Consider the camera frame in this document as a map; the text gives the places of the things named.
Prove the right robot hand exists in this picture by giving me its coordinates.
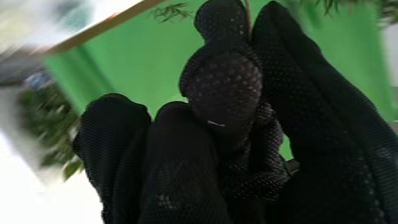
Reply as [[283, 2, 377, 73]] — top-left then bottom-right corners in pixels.
[[72, 0, 398, 224]]

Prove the green leafy plant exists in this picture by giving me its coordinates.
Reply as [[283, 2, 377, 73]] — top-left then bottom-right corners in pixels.
[[17, 83, 88, 183]]

